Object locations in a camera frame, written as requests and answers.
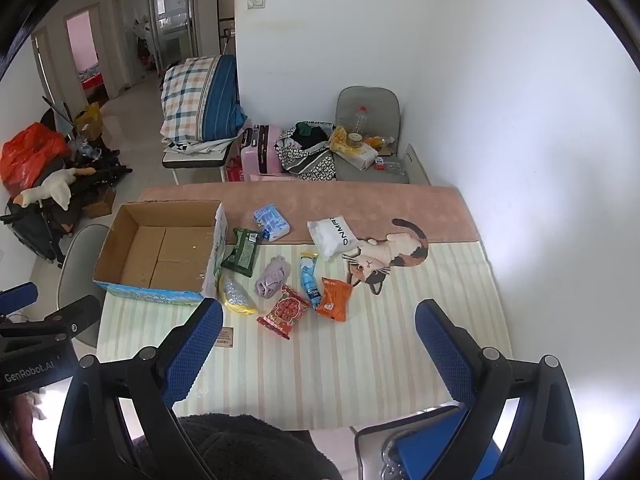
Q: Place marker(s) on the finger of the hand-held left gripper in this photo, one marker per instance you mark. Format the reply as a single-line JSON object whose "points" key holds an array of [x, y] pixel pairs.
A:
{"points": [[17, 297], [75, 312]]}

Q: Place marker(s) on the red box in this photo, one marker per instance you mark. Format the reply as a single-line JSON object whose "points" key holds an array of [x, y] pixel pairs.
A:
{"points": [[234, 169]]}

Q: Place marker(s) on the white tissue pack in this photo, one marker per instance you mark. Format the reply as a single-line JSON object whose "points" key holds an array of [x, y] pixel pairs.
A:
{"points": [[361, 156]]}

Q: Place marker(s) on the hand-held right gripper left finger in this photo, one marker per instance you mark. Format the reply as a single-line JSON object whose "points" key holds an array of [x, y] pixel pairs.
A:
{"points": [[195, 347]]}

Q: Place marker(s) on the black exercise machine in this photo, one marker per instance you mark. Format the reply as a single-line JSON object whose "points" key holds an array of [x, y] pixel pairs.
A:
{"points": [[35, 225]]}

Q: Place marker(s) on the clear plastic bottle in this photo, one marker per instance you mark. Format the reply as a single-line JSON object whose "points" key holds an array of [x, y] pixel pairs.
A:
{"points": [[358, 122]]}

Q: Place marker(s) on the grey cushioned chair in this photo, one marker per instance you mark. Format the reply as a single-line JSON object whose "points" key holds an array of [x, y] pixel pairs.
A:
{"points": [[367, 97]]}

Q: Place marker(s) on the white leaning board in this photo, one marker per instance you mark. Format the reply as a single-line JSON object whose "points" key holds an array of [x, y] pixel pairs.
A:
{"points": [[417, 165]]}

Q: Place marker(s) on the orange snack packet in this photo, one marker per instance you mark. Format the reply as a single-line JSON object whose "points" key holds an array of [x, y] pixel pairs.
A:
{"points": [[335, 301]]}

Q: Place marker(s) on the grey plastic chair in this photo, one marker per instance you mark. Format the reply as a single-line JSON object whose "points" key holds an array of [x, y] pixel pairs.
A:
{"points": [[82, 260]]}

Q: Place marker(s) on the patterned tote bag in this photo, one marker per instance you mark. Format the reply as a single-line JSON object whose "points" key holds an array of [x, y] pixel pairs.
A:
{"points": [[307, 160]]}

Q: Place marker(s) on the blue tissue packet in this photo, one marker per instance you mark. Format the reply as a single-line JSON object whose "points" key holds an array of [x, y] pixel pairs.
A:
{"points": [[271, 222]]}

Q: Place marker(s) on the red plastic bag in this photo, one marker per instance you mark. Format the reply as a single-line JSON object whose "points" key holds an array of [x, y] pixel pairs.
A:
{"points": [[27, 152]]}

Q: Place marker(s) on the white goose plush toy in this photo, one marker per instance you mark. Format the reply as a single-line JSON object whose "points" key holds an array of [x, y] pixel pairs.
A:
{"points": [[55, 187]]}

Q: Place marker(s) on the yellow plastic bag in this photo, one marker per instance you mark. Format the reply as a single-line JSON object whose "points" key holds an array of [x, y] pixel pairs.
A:
{"points": [[339, 140]]}

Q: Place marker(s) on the pink suitcase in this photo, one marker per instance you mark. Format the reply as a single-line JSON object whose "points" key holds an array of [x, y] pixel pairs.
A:
{"points": [[261, 152]]}

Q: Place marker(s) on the pale purple packet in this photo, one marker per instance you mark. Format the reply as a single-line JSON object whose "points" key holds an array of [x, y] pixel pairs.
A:
{"points": [[272, 280]]}

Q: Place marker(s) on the person's dark fleece clothing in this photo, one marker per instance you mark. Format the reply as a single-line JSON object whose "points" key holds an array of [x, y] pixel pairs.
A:
{"points": [[240, 450]]}

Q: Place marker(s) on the red snack packet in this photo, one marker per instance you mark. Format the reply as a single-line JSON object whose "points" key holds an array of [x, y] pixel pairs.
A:
{"points": [[283, 312]]}

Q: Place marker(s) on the yellow silver packet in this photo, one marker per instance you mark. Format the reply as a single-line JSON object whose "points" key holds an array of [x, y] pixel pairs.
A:
{"points": [[235, 296]]}

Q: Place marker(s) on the blue tube packet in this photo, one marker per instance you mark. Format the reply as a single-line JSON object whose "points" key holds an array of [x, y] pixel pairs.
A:
{"points": [[309, 282]]}

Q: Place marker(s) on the blue chair seat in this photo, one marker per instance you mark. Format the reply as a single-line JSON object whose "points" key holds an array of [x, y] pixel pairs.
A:
{"points": [[430, 440]]}

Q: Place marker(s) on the yellow paper bag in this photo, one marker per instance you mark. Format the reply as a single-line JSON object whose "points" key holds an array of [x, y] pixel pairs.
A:
{"points": [[89, 120]]}

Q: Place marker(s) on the white wall switch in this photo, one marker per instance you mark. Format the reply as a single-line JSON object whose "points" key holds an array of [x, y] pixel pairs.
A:
{"points": [[256, 1]]}

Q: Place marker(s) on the green packet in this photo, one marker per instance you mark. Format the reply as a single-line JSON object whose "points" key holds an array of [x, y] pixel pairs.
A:
{"points": [[242, 252]]}

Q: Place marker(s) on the brown cardboard box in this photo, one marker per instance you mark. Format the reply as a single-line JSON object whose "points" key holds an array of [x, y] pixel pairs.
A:
{"points": [[100, 204]]}

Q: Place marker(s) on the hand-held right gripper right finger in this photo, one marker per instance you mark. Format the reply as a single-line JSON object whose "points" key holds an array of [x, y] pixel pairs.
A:
{"points": [[445, 352]]}

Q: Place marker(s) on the glass sliding door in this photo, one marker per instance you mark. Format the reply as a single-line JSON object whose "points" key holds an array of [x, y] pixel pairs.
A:
{"points": [[155, 30]]}

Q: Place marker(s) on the person's left forearm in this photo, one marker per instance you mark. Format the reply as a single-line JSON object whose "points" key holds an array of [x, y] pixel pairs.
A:
{"points": [[17, 425]]}

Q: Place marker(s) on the white soft packet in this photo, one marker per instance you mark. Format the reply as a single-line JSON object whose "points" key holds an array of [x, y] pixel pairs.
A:
{"points": [[332, 237]]}

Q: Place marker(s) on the plaid folded bedding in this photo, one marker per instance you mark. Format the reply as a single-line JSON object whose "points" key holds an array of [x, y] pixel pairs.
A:
{"points": [[200, 95]]}

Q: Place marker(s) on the white bench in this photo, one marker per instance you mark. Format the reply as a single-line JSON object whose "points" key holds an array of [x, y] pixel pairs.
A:
{"points": [[195, 160]]}

